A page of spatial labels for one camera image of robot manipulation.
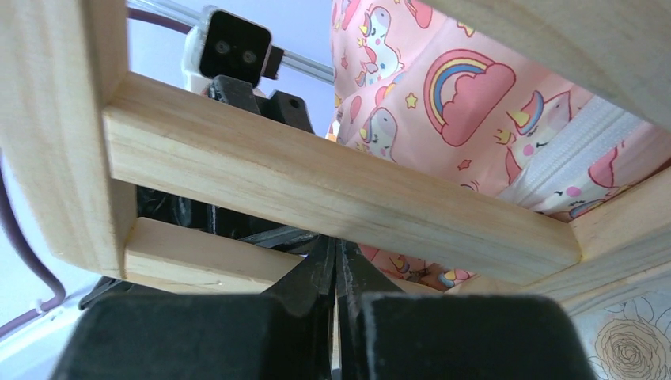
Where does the pink patterned bed cushion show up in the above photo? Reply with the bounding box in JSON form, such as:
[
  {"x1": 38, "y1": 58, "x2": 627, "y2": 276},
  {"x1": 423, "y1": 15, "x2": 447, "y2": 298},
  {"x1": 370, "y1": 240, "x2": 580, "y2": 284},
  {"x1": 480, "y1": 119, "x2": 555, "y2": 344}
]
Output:
[{"x1": 324, "y1": 0, "x2": 671, "y2": 293}]

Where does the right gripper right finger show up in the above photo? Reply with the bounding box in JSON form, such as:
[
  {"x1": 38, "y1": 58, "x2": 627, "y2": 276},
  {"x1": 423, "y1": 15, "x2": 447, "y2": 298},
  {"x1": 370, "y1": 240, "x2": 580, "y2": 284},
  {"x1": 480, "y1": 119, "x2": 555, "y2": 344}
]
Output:
[{"x1": 337, "y1": 240, "x2": 594, "y2": 379}]

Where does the floral table mat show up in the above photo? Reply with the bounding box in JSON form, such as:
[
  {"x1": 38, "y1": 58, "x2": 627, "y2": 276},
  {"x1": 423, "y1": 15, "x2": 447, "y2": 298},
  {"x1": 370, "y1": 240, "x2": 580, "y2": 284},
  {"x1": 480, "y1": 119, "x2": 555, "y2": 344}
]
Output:
[{"x1": 563, "y1": 272, "x2": 670, "y2": 379}]

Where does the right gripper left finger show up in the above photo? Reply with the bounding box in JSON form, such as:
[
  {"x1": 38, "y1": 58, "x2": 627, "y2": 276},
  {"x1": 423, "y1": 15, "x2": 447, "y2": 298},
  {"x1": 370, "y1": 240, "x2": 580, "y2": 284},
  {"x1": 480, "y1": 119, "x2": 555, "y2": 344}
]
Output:
[{"x1": 52, "y1": 236, "x2": 336, "y2": 379}]

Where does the wooden pet bed frame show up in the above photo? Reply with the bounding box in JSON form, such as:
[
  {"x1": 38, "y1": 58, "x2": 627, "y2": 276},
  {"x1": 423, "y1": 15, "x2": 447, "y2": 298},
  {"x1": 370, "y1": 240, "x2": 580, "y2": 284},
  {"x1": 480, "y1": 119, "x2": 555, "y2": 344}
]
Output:
[{"x1": 1, "y1": 1, "x2": 670, "y2": 314}]

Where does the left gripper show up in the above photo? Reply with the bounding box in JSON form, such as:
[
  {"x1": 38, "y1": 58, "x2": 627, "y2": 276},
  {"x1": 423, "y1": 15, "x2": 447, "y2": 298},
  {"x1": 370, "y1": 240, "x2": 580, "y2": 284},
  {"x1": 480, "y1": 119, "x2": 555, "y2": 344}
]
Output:
[{"x1": 136, "y1": 8, "x2": 315, "y2": 247}]

